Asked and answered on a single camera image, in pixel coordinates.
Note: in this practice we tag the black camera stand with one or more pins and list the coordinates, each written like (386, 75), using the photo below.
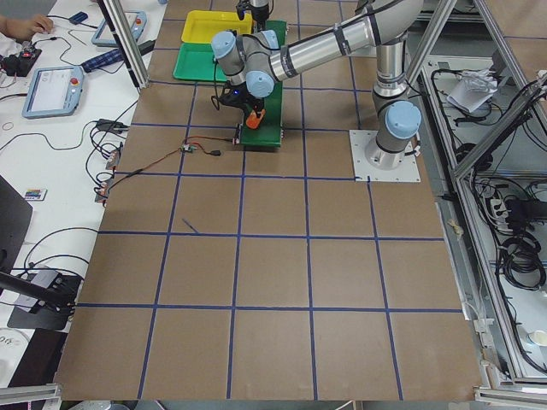
(46, 298)

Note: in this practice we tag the aluminium frame post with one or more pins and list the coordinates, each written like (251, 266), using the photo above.
(116, 19)

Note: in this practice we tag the black power adapter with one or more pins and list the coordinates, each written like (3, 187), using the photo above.
(146, 47)

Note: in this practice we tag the near blue teach pendant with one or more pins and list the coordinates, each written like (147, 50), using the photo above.
(54, 91)

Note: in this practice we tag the blue plaid folded umbrella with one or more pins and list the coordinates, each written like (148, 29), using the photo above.
(103, 60)

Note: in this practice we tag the orange cylinder with 4680 label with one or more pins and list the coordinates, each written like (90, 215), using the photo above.
(254, 119)

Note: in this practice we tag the green conveyor belt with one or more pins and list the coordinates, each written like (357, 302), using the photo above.
(270, 132)

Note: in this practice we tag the yellow plastic tray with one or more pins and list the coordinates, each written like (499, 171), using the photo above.
(201, 25)

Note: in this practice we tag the small colour card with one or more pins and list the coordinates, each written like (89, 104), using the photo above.
(35, 195)

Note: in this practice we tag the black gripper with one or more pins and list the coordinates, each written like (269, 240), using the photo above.
(259, 15)
(246, 101)

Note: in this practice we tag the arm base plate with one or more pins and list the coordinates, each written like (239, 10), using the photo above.
(371, 164)

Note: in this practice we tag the green plastic tray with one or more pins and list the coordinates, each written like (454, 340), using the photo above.
(195, 62)

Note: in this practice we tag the person forearm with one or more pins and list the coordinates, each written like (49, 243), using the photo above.
(24, 29)

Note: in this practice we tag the white power strip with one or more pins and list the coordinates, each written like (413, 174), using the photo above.
(498, 212)

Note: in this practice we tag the crumpled white paper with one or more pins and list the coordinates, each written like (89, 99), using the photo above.
(473, 89)

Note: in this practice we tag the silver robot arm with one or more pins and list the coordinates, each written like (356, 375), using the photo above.
(260, 10)
(254, 63)

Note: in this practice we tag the small motor controller board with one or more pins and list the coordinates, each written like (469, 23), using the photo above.
(188, 148)

